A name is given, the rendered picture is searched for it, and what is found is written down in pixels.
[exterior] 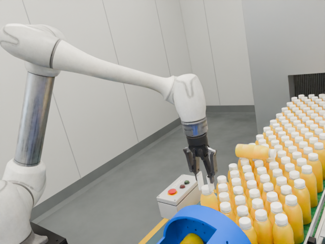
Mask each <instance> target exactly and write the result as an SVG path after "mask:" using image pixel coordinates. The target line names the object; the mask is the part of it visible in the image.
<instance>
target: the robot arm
mask: <svg viewBox="0 0 325 244"><path fill-rule="evenodd" d="M0 45H1V47H2V48H3V49H4V50H6V51H7V52H8V53H9V54H11V55H13V56H14V57H17V58H19V59H21V60H24V66H25V68H26V70H27V71H28V72H27V78H26V84H25V91H24V97H23V104H22V110H21V117H20V123H19V130H18V136H17V143H16V149H15V157H14V158H13V159H11V160H10V161H9V162H8V163H7V165H6V168H5V172H4V175H3V178H2V180H0V244H45V243H47V242H48V237H47V236H40V235H37V234H35V233H34V232H33V230H32V228H31V225H30V221H29V220H30V216H31V211H32V208H33V207H34V206H35V205H36V204H37V202H38V201H39V199H40V198H41V196H42V194H43V192H44V190H45V187H46V181H47V180H46V166H45V164H44V163H43V161H42V160H41V156H42V150H43V144H44V137H45V131H46V126H47V120H48V114H49V109H50V103H51V98H52V92H53V87H54V81H55V77H56V76H58V75H59V73H60V72H61V70H62V71H68V72H73V73H78V74H83V75H88V76H92V77H96V78H101V79H105V80H110V81H114V82H120V83H125V84H131V85H136V86H141V87H145V88H149V89H152V90H155V91H157V92H159V93H160V94H161V95H162V96H163V98H164V100H166V101H168V102H169V103H171V104H173V105H175V106H176V110H177V112H178V114H179V116H180V119H181V124H182V128H183V133H184V135H186V138H187V143H188V145H189V146H187V147H186V148H184V149H183V151H184V153H185V155H186V159H187V163H188V166H189V170H190V172H193V173H194V174H195V179H196V181H197V182H198V187H199V191H201V187H202V186H203V185H204V182H203V176H202V172H201V171H200V162H199V157H201V160H202V161H203V163H204V165H205V168H206V171H207V176H206V177H207V184H208V188H209V192H210V193H211V192H212V191H213V190H214V189H215V188H214V182H215V180H214V176H215V175H216V173H217V172H218V168H217V159H216V153H217V150H216V149H214V150H213V149H211V148H210V146H209V145H208V138H207V131H208V126H207V118H206V101H205V95H204V90H203V87H202V84H201V82H200V80H199V78H198V77H197V75H195V74H185V75H181V76H171V77H168V78H164V77H160V76H155V75H151V74H148V73H144V72H141V71H137V70H134V69H131V68H127V67H124V66H120V65H117V64H114V63H110V62H107V61H103V60H101V59H98V58H96V57H93V56H91V55H89V54H87V53H85V52H83V51H81V50H79V49H78V48H76V47H74V46H72V45H71V44H69V43H67V40H66V38H65V36H64V35H63V33H62V32H60V31H59V30H58V29H56V28H54V27H52V26H48V25H43V24H38V25H23V24H19V23H12V24H6V25H5V26H3V27H2V28H1V30H0ZM208 152H209V154H208ZM209 155H210V160H209Z"/></svg>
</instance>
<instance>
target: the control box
mask: <svg viewBox="0 0 325 244"><path fill-rule="evenodd" d="M180 180H181V181H180ZM185 180H188V181H189V183H188V184H185V183H184V182H185ZM181 184H184V185H185V187H184V188H180V185H181ZM175 185H176V186H175ZM170 189H176V192H175V193H174V194H169V193H168V190H170ZM201 194H202V190H201V191H199V187H198V182H197V181H196V179H195V176H191V175H184V174H182V175H181V176H180V177H179V178H177V179H176V180H175V181H174V182H173V183H172V184H171V185H170V186H168V187H167V188H166V189H165V190H164V191H163V192H162V193H161V194H159V195H158V196H157V201H158V205H159V209H160V213H161V217H163V218H166V219H170V220H171V218H172V217H173V216H174V215H175V214H176V213H177V212H178V211H179V210H181V209H182V208H184V207H186V206H190V205H196V204H197V203H198V202H199V201H200V197H201Z"/></svg>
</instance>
